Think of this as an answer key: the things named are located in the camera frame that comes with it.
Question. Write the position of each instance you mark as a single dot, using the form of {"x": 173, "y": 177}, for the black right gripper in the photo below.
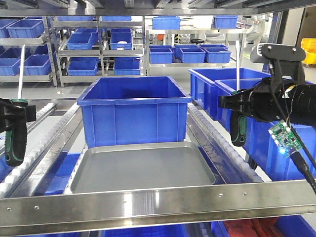
{"x": 266, "y": 101}

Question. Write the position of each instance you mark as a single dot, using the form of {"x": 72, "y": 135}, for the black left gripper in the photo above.
{"x": 12, "y": 111}

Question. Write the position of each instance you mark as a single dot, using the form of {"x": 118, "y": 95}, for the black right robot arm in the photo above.
{"x": 295, "y": 102}

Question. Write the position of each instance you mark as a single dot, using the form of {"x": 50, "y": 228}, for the blue bin behind tray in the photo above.
{"x": 133, "y": 110}

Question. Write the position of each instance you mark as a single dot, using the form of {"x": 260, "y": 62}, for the grey metal tray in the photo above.
{"x": 141, "y": 166}

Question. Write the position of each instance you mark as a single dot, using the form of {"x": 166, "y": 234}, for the blue bin right far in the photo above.
{"x": 204, "y": 91}

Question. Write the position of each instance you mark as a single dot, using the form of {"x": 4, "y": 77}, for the blue bin right near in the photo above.
{"x": 259, "y": 144}

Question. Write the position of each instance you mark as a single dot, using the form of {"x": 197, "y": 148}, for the green circuit board right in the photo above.
{"x": 284, "y": 138}

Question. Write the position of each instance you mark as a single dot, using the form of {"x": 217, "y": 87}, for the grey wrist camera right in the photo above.
{"x": 284, "y": 61}

